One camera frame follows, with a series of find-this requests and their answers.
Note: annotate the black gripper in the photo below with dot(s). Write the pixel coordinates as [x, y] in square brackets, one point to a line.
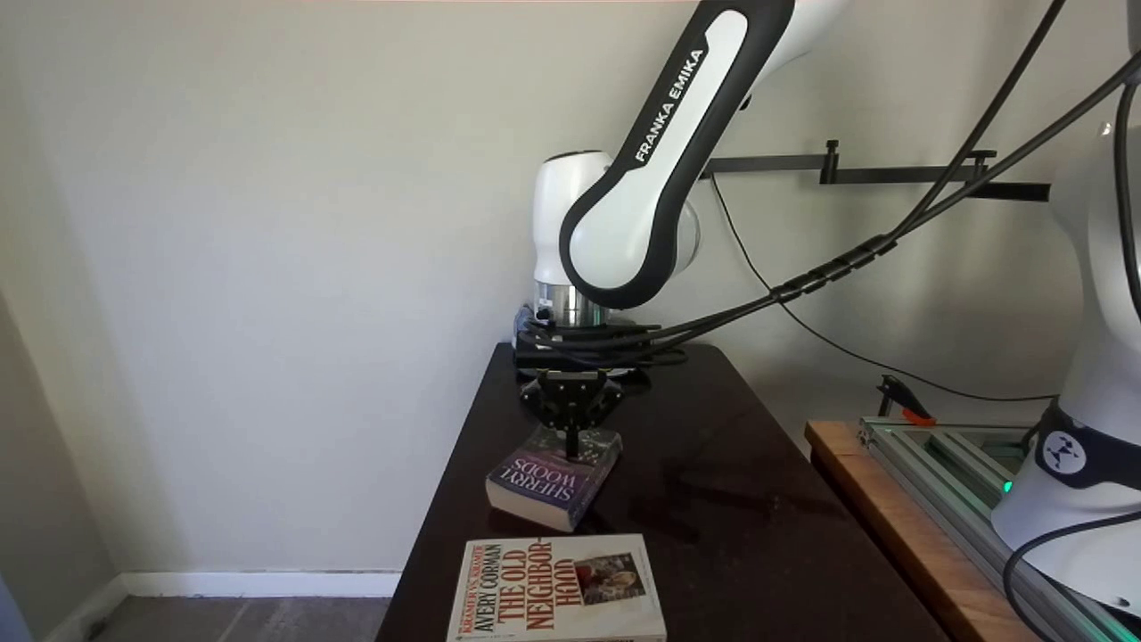
[576, 379]

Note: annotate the dark purple paperback book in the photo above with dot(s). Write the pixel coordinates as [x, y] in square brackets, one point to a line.
[553, 484]

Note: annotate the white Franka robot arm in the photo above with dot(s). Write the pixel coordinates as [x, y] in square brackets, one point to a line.
[645, 178]

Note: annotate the cream paperback book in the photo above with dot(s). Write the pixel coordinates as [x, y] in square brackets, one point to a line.
[553, 591]

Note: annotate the red and black clip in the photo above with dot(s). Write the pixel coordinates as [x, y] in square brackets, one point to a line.
[910, 402]

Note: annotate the wooden base board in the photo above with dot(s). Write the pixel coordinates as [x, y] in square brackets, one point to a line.
[904, 523]

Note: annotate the white baseboard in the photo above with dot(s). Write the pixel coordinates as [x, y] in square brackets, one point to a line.
[261, 587]

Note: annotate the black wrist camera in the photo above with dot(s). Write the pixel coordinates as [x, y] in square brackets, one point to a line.
[592, 352]

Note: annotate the black camera boom bar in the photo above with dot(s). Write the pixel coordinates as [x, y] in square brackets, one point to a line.
[893, 171]

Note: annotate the aluminium rail frame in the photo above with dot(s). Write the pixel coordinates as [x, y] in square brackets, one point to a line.
[964, 477]

